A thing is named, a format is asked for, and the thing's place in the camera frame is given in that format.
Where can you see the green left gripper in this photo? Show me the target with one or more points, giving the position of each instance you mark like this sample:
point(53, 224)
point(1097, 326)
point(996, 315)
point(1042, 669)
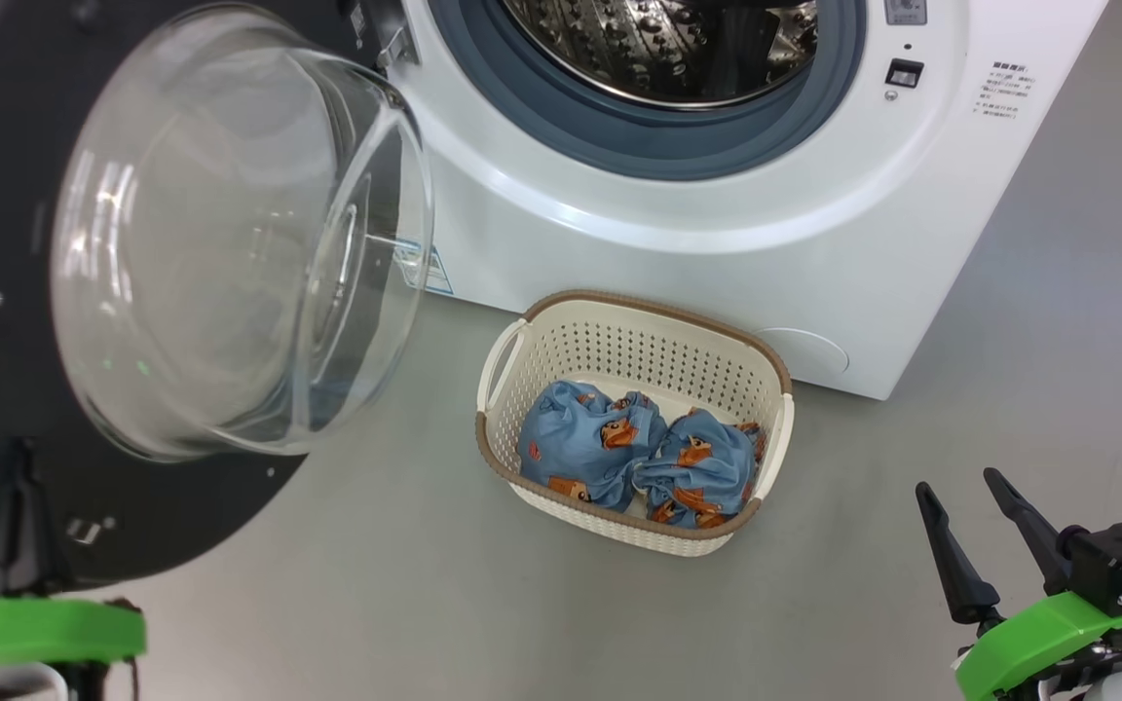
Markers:
point(35, 631)

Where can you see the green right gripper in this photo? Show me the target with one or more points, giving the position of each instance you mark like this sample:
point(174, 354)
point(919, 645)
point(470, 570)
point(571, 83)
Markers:
point(1038, 638)

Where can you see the white front-load washing machine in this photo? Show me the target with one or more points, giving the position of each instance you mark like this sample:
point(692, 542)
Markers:
point(717, 273)

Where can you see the grey rubber door gasket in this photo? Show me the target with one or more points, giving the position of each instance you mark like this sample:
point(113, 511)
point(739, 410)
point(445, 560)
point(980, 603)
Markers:
point(639, 146)

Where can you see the steel perforated washer drum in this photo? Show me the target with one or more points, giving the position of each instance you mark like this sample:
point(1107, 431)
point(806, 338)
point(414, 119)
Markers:
point(658, 49)

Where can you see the round white filter cover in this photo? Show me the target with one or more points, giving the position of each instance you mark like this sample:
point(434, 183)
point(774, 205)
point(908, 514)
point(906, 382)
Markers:
point(809, 352)

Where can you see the cream perforated laundry basket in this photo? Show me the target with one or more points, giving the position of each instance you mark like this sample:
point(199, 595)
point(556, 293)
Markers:
point(619, 341)

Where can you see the black text label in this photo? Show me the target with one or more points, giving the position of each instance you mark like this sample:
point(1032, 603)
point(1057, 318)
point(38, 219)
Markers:
point(1001, 90)

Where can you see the blue energy label sticker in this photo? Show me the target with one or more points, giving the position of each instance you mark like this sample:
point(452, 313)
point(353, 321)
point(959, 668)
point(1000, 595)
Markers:
point(438, 277)

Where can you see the grey warning sticker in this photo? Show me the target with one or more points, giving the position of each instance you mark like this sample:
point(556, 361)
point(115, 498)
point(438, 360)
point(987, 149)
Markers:
point(906, 11)

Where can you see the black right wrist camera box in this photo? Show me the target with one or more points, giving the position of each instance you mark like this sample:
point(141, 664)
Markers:
point(1111, 565)

